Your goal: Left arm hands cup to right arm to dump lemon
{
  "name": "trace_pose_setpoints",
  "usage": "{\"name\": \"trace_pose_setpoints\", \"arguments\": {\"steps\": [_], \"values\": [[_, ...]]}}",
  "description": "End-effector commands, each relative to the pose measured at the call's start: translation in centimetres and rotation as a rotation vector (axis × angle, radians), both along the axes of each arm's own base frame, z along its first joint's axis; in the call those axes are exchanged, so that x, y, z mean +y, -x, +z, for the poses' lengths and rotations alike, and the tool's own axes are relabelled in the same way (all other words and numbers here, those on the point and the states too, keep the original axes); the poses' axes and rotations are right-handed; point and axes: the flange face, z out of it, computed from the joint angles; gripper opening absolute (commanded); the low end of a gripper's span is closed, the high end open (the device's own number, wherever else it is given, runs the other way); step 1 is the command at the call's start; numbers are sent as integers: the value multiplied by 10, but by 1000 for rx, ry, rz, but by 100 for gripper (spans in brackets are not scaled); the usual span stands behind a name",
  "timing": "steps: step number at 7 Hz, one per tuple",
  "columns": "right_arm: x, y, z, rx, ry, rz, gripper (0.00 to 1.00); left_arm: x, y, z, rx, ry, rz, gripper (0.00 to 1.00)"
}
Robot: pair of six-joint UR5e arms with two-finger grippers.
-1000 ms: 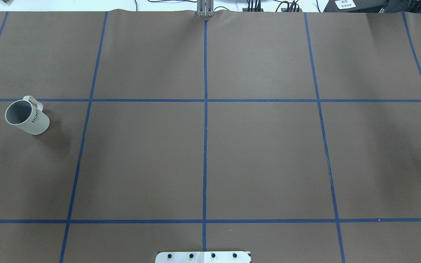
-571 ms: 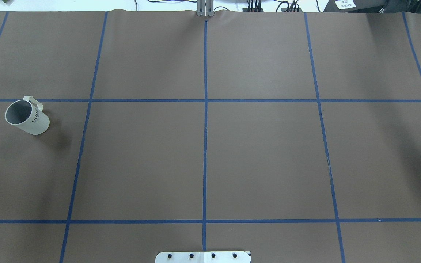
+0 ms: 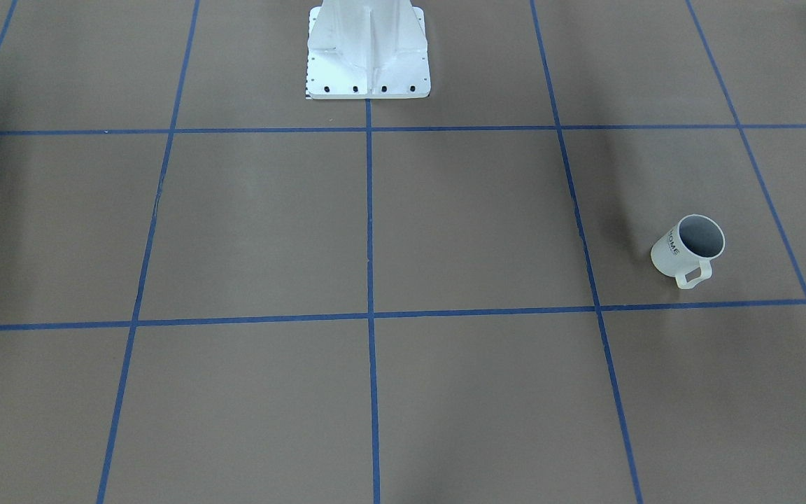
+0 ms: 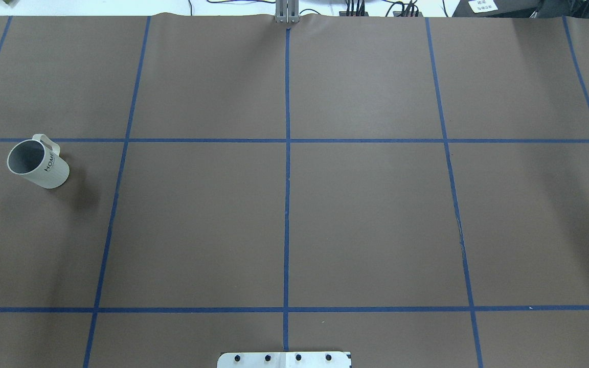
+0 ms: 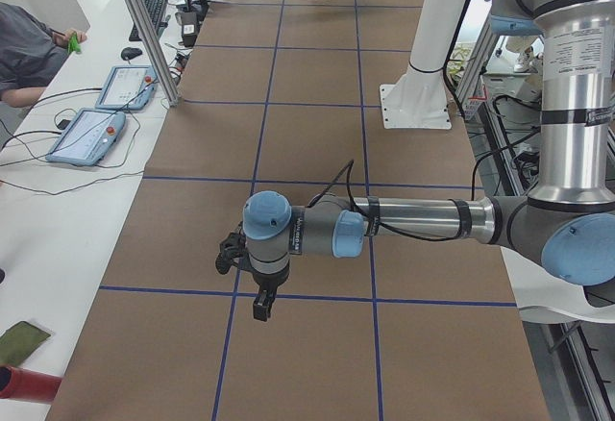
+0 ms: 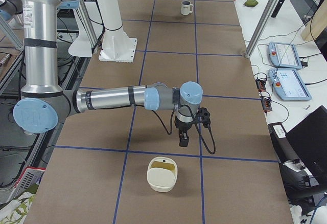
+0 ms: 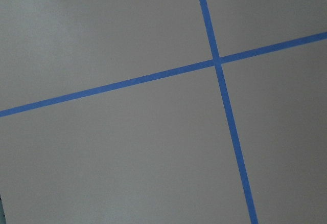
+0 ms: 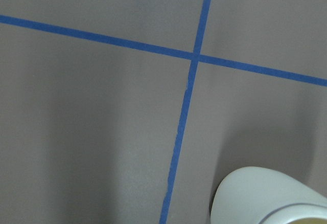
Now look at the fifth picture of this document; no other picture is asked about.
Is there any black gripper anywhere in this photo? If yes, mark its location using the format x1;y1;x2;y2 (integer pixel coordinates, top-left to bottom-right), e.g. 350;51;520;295
250;260;290;321

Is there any brown table mat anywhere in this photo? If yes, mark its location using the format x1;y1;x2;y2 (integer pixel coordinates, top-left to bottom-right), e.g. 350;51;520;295
48;0;549;420

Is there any black keyboard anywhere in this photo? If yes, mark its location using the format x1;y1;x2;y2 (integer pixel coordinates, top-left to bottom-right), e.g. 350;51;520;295
141;0;168;37

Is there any black computer mouse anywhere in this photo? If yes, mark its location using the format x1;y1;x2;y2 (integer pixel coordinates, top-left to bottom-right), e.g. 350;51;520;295
120;47;143;62

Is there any far teach pendant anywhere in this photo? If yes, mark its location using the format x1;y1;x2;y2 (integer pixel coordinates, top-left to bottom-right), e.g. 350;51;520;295
95;65;157;111

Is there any teach pendant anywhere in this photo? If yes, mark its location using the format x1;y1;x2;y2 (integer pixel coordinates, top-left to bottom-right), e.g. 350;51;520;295
95;65;157;111
45;109;126;166

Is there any near teach pendant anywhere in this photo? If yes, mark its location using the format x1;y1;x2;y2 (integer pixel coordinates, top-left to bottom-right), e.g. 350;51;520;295
45;109;126;166

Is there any green cloth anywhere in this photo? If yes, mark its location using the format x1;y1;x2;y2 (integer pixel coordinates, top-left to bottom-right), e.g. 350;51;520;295
1;321;51;367

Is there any red cylinder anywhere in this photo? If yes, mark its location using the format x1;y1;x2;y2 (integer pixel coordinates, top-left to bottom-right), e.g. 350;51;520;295
1;366;62;404

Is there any white chair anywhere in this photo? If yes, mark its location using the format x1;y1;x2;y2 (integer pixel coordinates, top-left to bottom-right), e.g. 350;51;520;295
501;248;614;324

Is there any seated person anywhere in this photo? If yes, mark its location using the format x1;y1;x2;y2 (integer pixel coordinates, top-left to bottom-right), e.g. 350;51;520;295
1;3;87;108

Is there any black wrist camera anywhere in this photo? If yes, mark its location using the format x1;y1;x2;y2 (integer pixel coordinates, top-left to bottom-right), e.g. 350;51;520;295
215;232;251;275

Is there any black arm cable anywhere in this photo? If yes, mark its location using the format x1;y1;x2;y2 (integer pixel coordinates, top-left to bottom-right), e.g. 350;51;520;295
307;149;544;242

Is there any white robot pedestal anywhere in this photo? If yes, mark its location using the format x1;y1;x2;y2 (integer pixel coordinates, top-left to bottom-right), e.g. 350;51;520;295
380;0;471;130

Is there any aluminium frame post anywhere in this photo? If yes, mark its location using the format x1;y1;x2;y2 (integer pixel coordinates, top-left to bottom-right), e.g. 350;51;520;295
124;0;179;107

